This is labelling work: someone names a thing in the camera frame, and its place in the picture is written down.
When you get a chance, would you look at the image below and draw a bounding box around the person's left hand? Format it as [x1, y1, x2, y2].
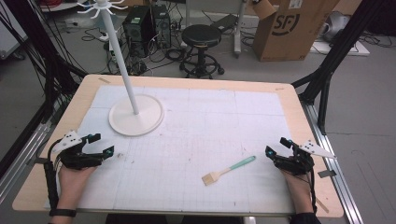
[57, 163, 98, 204]

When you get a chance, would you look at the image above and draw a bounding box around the thick black gripper cable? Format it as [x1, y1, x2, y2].
[42, 138, 64, 210]

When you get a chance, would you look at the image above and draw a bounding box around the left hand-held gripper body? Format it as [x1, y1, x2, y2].
[51, 130, 105, 171]

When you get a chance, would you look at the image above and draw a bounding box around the tangle of black floor cables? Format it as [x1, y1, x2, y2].
[80, 26, 188, 77]

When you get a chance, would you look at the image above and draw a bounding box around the large black computer tower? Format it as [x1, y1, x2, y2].
[121, 5, 154, 59]

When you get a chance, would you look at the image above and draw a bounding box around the person's right hand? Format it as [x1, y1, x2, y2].
[280, 168, 313, 207]

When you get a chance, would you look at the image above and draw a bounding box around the grey rounded appliance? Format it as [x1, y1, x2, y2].
[319, 10, 352, 44]

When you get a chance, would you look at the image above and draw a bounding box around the white hook stand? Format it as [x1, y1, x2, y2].
[76, 0, 165, 137]

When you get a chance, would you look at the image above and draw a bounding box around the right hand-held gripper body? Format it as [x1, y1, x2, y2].
[274, 138, 338, 176]

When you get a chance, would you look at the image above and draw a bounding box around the teal handled pastry brush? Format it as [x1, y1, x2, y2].
[201, 155, 257, 188]

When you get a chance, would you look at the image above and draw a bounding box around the brown cardboard box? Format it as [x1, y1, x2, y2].
[251, 0, 341, 63]

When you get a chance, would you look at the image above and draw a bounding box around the person's dark clothing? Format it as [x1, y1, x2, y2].
[105, 213, 245, 224]

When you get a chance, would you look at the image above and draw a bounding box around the white flat board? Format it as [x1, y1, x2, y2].
[309, 39, 372, 58]

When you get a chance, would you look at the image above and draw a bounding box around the white grid mat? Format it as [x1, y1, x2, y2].
[43, 84, 297, 217]

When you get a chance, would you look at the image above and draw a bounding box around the narrow black computer tower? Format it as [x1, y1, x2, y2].
[150, 4, 173, 49]

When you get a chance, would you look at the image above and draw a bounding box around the black round stool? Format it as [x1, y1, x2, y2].
[178, 23, 226, 80]

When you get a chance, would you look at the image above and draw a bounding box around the black wristband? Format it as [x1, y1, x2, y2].
[48, 208, 78, 218]

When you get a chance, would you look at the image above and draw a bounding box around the aluminium rail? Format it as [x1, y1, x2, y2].
[300, 100, 364, 224]
[0, 120, 53, 204]

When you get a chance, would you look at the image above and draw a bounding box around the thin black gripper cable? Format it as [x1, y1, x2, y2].
[305, 172, 318, 215]

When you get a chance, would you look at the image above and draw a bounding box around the black metal frame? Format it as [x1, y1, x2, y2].
[0, 0, 90, 178]
[290, 0, 396, 136]

